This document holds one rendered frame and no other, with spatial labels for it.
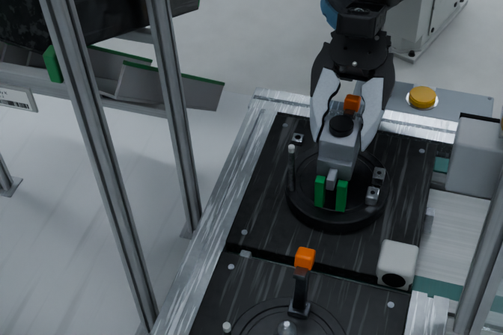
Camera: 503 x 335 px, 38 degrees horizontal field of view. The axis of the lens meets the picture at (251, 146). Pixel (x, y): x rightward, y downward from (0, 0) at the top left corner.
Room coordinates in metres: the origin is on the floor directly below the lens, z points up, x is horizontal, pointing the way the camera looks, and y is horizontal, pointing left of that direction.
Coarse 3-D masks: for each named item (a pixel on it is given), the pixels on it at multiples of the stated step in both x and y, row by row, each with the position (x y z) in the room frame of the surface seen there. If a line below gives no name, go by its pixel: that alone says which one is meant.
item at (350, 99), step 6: (348, 96) 0.69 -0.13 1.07; (354, 96) 0.69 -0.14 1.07; (360, 96) 0.69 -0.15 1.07; (348, 102) 0.68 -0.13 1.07; (354, 102) 0.68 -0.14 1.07; (360, 102) 0.69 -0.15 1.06; (348, 108) 0.68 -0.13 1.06; (354, 108) 0.68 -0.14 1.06; (348, 114) 0.66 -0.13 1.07; (354, 114) 0.67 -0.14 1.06
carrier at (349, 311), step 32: (224, 256) 0.52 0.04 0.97; (224, 288) 0.47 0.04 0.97; (256, 288) 0.47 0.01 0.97; (288, 288) 0.47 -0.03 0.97; (320, 288) 0.47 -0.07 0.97; (352, 288) 0.46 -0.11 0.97; (224, 320) 0.43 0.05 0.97; (256, 320) 0.42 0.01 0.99; (288, 320) 0.39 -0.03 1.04; (320, 320) 0.41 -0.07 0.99; (352, 320) 0.42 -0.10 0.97; (384, 320) 0.42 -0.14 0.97
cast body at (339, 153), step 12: (336, 120) 0.62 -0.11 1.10; (348, 120) 0.62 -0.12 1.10; (324, 132) 0.61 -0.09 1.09; (336, 132) 0.60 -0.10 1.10; (348, 132) 0.60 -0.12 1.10; (324, 144) 0.60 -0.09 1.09; (336, 144) 0.59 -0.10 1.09; (348, 144) 0.59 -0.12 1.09; (324, 156) 0.60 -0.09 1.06; (336, 156) 0.59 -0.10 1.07; (348, 156) 0.59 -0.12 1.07; (324, 168) 0.59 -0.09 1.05; (336, 168) 0.58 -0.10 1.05; (348, 168) 0.58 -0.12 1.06; (336, 180) 0.58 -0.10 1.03; (348, 180) 0.58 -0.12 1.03
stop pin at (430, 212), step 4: (428, 208) 0.58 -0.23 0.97; (432, 208) 0.58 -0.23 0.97; (428, 212) 0.57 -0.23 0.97; (432, 212) 0.57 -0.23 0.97; (424, 216) 0.57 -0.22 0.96; (428, 216) 0.57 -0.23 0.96; (432, 216) 0.57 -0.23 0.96; (424, 220) 0.57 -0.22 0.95; (428, 220) 0.57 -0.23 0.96; (432, 220) 0.57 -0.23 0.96; (424, 224) 0.57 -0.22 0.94; (428, 224) 0.57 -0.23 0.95; (432, 224) 0.57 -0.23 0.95; (424, 228) 0.57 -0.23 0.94; (428, 228) 0.57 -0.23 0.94; (424, 232) 0.57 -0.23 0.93; (428, 232) 0.57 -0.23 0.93
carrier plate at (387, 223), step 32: (288, 128) 0.74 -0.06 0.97; (384, 160) 0.66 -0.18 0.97; (416, 160) 0.66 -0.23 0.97; (256, 192) 0.62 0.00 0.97; (416, 192) 0.60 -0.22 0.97; (256, 224) 0.57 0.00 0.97; (288, 224) 0.56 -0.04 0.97; (384, 224) 0.55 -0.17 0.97; (416, 224) 0.55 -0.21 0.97; (288, 256) 0.52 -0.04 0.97; (320, 256) 0.51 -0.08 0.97; (352, 256) 0.51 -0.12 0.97
